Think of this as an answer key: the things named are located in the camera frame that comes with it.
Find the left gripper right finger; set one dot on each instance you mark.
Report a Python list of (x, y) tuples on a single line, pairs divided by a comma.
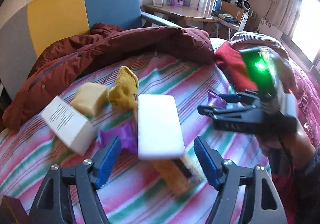
[(223, 176)]

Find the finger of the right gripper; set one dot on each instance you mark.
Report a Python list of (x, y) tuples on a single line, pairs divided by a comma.
[(212, 110), (246, 97)]

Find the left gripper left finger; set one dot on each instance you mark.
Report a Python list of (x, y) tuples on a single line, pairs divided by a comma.
[(91, 175)]

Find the small yellow sponge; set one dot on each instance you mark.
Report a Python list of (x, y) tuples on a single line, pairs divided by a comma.
[(90, 98)]

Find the person's right hand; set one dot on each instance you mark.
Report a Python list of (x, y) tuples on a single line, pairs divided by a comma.
[(298, 145)]

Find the purple snack packet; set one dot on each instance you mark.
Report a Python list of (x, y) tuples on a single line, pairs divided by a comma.
[(215, 100), (127, 135)]

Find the white carton box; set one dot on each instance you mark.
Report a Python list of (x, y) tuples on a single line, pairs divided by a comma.
[(70, 126)]

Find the cracker packet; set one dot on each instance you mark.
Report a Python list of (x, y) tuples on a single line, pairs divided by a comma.
[(181, 175)]

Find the striped bed sheet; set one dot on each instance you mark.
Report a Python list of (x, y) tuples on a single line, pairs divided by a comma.
[(134, 193)]

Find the red fleece blanket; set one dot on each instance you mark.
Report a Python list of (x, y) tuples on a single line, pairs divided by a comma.
[(230, 62)]

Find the white foam block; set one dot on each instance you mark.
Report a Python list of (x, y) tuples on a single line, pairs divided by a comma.
[(159, 130)]

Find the pink knit garment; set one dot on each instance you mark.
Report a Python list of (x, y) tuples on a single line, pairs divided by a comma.
[(243, 40)]

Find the dark red passport booklet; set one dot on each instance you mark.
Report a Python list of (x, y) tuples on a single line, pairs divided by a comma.
[(12, 211)]

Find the wooden desk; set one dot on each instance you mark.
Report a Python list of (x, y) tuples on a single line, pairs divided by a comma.
[(181, 14)]

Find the purple box on desk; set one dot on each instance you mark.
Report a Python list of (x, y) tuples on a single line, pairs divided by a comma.
[(177, 3)]

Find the maroon puffer jacket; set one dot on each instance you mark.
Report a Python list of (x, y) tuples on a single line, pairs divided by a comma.
[(68, 59)]

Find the tricolour headboard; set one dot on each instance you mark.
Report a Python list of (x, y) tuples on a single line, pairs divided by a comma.
[(42, 22)]

